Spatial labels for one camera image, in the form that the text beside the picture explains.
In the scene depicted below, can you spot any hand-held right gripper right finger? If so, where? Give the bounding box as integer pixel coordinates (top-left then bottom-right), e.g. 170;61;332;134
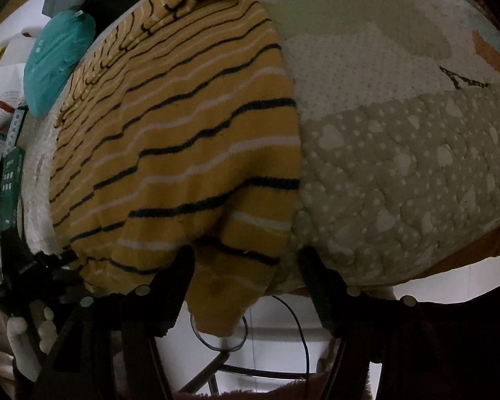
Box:
299;247;417;400

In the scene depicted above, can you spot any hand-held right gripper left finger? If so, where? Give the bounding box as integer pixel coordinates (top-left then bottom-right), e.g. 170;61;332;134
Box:
29;245;197;400

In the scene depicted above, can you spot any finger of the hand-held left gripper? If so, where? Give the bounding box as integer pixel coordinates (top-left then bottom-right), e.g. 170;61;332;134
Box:
42;249;84;296

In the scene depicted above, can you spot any yellow striped sweater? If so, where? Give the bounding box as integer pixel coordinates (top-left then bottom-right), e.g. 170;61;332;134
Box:
48;0;303;337

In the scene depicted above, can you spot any person's left hand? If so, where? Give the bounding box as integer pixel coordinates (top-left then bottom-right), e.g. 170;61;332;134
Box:
6;300;57;380

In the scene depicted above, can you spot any green box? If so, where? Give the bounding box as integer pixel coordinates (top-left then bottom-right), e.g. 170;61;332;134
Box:
0;148;26;232

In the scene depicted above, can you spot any long white dotted box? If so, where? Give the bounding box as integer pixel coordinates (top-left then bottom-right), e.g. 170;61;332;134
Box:
6;108;29;157

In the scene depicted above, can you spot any white patterned quilt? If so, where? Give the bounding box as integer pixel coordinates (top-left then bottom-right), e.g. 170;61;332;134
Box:
23;0;500;296

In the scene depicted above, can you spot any white paper bag red print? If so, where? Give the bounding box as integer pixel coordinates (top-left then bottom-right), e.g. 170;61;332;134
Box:
0;29;40;132

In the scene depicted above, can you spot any teal pillow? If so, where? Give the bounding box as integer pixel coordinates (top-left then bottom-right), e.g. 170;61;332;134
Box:
23;9;96;117

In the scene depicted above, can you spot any black cable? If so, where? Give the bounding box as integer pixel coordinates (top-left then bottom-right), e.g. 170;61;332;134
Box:
192;294;311;380

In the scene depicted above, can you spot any black metal stool frame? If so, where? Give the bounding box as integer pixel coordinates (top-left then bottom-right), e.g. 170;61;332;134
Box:
179;350;317;394

